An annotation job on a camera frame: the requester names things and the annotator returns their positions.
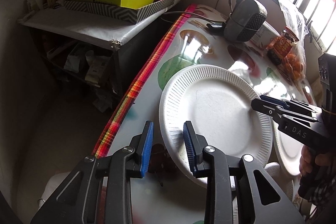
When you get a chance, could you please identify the zigzag patterned tray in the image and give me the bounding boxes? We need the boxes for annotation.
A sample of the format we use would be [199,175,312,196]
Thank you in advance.
[65,0,175,25]

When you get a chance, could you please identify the person's right hand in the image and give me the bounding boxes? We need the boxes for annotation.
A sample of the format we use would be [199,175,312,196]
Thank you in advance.
[299,146,335,176]

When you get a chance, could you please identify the white paper plate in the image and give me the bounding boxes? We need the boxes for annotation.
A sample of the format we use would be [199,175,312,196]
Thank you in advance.
[159,64,273,188]
[264,162,294,201]
[273,122,303,177]

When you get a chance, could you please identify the grey portable heater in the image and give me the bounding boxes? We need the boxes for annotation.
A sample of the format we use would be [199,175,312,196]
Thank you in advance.
[205,0,268,43]

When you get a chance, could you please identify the fruit print tablecloth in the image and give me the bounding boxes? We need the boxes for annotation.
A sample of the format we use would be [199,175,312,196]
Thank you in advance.
[105,5,314,223]

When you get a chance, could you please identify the white plastic tub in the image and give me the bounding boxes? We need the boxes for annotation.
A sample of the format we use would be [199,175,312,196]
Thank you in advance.
[251,21,280,50]

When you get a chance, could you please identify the clear bag of oranges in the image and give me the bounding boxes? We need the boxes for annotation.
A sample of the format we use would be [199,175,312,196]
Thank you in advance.
[278,0,308,83]

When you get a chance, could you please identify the grey side table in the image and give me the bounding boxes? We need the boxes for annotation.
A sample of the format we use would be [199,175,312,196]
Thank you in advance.
[16,0,184,94]

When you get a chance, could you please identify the red label sauce jar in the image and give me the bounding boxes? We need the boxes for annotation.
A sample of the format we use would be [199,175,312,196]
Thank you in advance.
[266,26,299,66]

